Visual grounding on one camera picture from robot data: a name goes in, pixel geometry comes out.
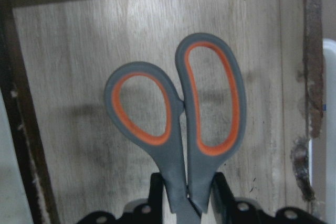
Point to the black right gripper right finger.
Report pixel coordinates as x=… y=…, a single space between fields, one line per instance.
x=221 y=192

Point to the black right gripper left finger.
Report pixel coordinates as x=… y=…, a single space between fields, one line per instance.
x=156 y=189

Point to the grey orange scissors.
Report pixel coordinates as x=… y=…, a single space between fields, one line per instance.
x=185 y=162

